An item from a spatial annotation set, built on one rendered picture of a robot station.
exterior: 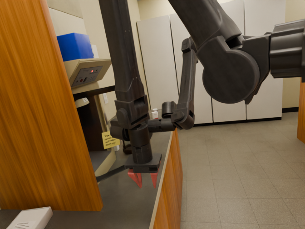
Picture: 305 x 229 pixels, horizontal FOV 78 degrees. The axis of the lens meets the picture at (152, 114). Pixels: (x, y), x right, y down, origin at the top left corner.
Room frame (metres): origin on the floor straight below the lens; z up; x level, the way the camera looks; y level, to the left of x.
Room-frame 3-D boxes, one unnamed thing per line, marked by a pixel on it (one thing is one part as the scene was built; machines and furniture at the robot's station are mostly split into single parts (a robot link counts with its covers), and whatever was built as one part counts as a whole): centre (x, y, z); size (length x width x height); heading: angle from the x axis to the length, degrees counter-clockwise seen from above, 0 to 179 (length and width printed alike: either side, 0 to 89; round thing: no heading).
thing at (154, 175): (0.50, 0.04, 1.14); 0.07 x 0.07 x 0.09; 77
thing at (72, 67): (0.85, 0.24, 1.46); 0.32 x 0.11 x 0.10; 167
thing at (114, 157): (0.79, 0.19, 1.19); 0.30 x 0.01 x 0.40; 121
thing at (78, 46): (0.77, 0.26, 1.56); 0.10 x 0.10 x 0.09; 77
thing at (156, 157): (0.50, 0.05, 1.21); 0.10 x 0.07 x 0.07; 77
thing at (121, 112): (0.52, 0.08, 1.31); 0.11 x 0.09 x 0.12; 47
